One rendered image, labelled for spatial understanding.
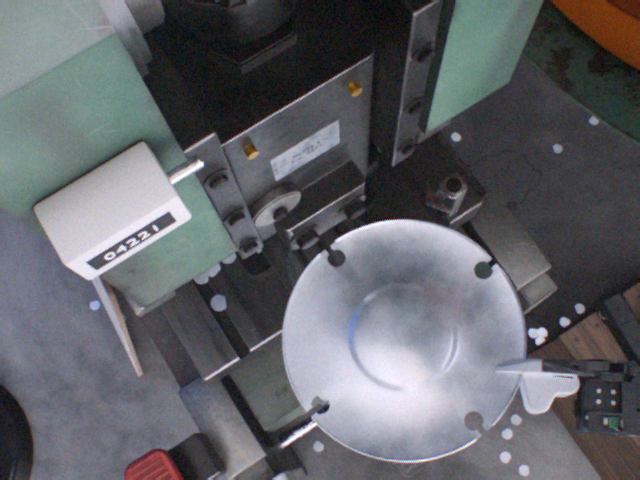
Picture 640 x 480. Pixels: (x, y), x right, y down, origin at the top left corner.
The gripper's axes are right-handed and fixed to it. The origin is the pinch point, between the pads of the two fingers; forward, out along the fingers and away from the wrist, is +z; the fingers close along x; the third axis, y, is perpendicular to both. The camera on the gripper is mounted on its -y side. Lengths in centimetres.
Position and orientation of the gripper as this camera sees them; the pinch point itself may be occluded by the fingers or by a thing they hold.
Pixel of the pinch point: (506, 363)
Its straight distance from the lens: 93.8
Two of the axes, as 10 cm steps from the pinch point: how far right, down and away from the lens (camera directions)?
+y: -0.9, 9.6, -2.5
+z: -9.9, -0.6, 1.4
